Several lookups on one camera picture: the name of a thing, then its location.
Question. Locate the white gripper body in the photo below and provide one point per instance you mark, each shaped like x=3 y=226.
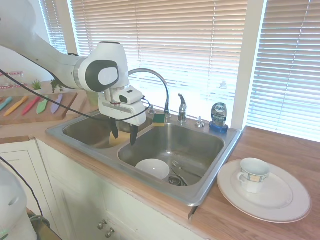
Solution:
x=125 y=111

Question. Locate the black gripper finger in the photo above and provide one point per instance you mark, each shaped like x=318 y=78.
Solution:
x=133 y=133
x=114 y=127

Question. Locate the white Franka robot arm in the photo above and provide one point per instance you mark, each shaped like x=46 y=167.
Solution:
x=50 y=57

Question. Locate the chrome gooseneck faucet spout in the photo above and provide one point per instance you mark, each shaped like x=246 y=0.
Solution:
x=165 y=83

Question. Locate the green and yellow sponge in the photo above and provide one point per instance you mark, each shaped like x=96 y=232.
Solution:
x=159 y=119

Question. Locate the white bowl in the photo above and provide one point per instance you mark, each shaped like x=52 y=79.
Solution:
x=152 y=168

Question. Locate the metal fork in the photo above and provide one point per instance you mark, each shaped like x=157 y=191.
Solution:
x=178 y=166

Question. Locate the wooden cutting board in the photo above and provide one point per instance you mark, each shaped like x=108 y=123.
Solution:
x=62 y=105

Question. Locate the purple knife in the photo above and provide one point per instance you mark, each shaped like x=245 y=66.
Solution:
x=56 y=106

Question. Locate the metal drain strainer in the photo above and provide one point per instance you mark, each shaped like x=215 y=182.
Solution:
x=176 y=181

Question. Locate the small chrome sink sprayer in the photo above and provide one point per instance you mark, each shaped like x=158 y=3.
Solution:
x=199 y=123

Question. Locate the trailing leafy potted plant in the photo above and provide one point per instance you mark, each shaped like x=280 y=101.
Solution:
x=55 y=86

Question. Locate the white kitchen cabinet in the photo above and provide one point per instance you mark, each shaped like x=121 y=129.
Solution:
x=82 y=195

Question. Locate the green knife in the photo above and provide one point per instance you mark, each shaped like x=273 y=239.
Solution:
x=42 y=106

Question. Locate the stainless steel double sink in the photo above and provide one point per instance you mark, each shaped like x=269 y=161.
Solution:
x=200 y=185

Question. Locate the red knife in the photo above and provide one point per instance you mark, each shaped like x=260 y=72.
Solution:
x=31 y=105

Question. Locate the small spiky potted plant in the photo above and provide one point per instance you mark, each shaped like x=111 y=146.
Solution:
x=37 y=86

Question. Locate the blue Dawn dish soap bottle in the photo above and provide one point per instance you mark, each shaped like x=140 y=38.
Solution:
x=219 y=113

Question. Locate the wide window blind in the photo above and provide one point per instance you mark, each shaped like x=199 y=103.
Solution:
x=187 y=37

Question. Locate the metal cabinet knob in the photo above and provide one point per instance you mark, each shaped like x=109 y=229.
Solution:
x=101 y=225
x=109 y=233

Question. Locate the orange knife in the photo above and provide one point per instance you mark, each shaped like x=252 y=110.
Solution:
x=16 y=106

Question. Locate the small clear pump bottle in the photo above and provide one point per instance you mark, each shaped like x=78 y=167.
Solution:
x=223 y=85

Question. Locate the narrow window blind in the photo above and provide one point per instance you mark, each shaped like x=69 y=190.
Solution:
x=56 y=30

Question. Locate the glass jar red checkered lid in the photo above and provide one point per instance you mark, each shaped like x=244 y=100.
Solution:
x=4 y=80
x=17 y=78

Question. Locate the teal knife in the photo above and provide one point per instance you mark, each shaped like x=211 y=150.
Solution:
x=6 y=103

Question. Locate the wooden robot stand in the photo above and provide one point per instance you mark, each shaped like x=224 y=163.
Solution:
x=48 y=231

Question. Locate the white patterned mug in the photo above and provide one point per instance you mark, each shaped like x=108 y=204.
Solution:
x=252 y=178

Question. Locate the large white plate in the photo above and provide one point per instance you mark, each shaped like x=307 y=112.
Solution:
x=282 y=202

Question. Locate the tall window blind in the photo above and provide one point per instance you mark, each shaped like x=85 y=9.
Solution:
x=290 y=75

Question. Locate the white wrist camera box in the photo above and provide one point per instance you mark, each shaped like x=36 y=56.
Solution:
x=130 y=95

